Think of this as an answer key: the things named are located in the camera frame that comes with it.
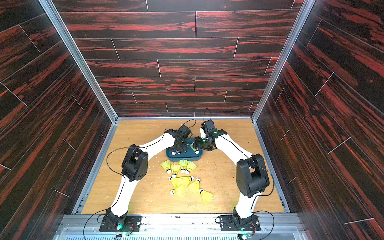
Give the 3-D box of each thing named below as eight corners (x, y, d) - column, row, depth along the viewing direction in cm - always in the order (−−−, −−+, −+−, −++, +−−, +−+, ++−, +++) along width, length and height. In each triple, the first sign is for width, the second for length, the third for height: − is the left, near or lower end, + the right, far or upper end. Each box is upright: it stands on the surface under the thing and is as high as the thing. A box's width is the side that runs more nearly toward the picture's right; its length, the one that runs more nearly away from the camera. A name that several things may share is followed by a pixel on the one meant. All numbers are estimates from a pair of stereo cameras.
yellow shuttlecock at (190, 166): (182, 171, 94) (181, 167, 90) (189, 163, 97) (189, 160, 93) (189, 176, 91) (188, 173, 88) (196, 168, 94) (196, 165, 91)
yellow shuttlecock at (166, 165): (168, 174, 92) (167, 171, 88) (161, 167, 95) (160, 163, 92) (175, 169, 94) (174, 166, 91) (168, 162, 98) (167, 158, 94)
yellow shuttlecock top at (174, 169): (170, 177, 90) (169, 174, 87) (171, 167, 95) (170, 164, 91) (179, 177, 90) (178, 174, 87) (179, 167, 95) (179, 164, 91)
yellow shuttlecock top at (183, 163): (178, 173, 92) (178, 169, 89) (179, 163, 97) (178, 159, 93) (187, 173, 92) (187, 169, 89) (187, 162, 97) (187, 159, 93)
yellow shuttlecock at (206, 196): (195, 197, 84) (195, 195, 82) (200, 188, 87) (200, 187, 85) (208, 204, 81) (209, 203, 79) (213, 195, 84) (213, 194, 82)
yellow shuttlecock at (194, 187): (188, 193, 85) (188, 192, 83) (188, 179, 90) (188, 178, 88) (200, 193, 85) (200, 192, 83) (199, 179, 90) (200, 178, 88)
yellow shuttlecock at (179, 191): (170, 196, 84) (169, 195, 82) (171, 187, 88) (170, 185, 85) (184, 196, 84) (184, 195, 82) (184, 187, 88) (184, 185, 85)
